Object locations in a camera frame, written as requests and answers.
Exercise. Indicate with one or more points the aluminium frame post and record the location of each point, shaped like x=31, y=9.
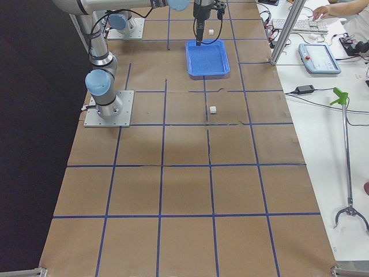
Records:
x=286, y=31

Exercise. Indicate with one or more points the robot teach pendant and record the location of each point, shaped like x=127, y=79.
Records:
x=318, y=59

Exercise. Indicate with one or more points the blue plastic tray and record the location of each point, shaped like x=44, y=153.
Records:
x=208, y=61

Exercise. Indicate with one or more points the brown paper table cover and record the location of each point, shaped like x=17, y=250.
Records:
x=183, y=192

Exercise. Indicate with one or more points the green handled reacher grabber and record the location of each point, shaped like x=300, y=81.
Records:
x=342, y=100

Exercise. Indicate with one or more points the black power adapter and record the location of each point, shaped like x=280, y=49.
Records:
x=304, y=89

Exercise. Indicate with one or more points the person's hand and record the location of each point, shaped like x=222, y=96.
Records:
x=320, y=12

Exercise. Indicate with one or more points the black device on desk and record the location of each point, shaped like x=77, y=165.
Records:
x=353, y=47

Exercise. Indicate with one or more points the white computer keyboard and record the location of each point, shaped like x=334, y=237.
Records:
x=308, y=26

